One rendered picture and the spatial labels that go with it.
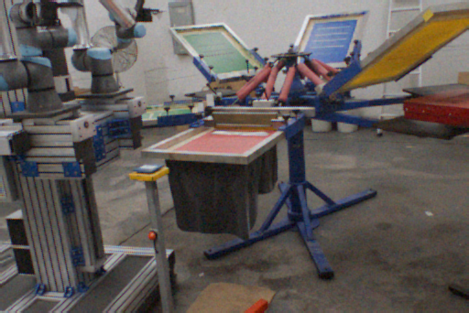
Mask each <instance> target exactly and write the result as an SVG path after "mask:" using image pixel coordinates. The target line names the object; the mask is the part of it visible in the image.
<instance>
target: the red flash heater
mask: <svg viewBox="0 0 469 313"><path fill-rule="evenodd" d="M403 111H405V119H410V120H421V121H425V122H431V123H436V124H450V125H456V126H467V127H469V89H465V88H454V89H451V90H448V91H445V92H436V93H434V94H431V95H428V96H421V97H419V98H416V99H413V100H406V101H404V102H403Z"/></svg>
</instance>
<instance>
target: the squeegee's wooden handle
mask: <svg viewBox="0 0 469 313"><path fill-rule="evenodd" d="M212 118H213V119H214V120H215V125H217V124H271V126H273V124H272V121H271V120H272V119H273V120H278V113H233V112H213V113H212Z"/></svg>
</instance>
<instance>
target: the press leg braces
mask: <svg viewBox="0 0 469 313"><path fill-rule="evenodd" d="M307 182H308V187H307V189H310V191H311V192H313V193H314V194H316V195H317V196H318V197H320V198H321V199H323V200H324V202H327V204H326V205H324V206H327V207H329V208H331V207H334V206H338V205H339V204H340V203H338V202H334V201H333V200H331V199H330V198H329V197H327V196H326V195H325V194H323V192H321V191H320V190H319V189H317V188H316V187H315V186H313V185H312V184H311V183H310V182H309V181H308V180H307ZM292 191H293V187H292V185H290V184H288V185H287V187H286V188H285V190H284V191H283V193H282V195H280V197H279V199H278V201H277V202H276V205H274V207H273V209H272V211H271V212H270V213H269V215H268V216H267V218H266V220H265V221H264V222H263V225H262V226H261V227H260V229H258V230H256V232H258V233H259V234H262V233H264V232H269V231H271V230H273V229H270V228H269V225H271V223H272V222H273V220H274V219H275V218H276V215H278V213H279V210H280V209H281V208H282V207H283V204H284V203H285V202H286V200H287V203H288V204H290V193H291V192H292ZM297 191H298V195H299V198H300V208H301V212H302V216H303V222H304V226H305V231H306V232H304V233H303V236H304V237H305V239H306V240H316V238H315V236H314V233H313V232H312V231H311V220H310V216H309V213H308V209H307V202H306V199H305V195H304V192H303V186H302V185H297Z"/></svg>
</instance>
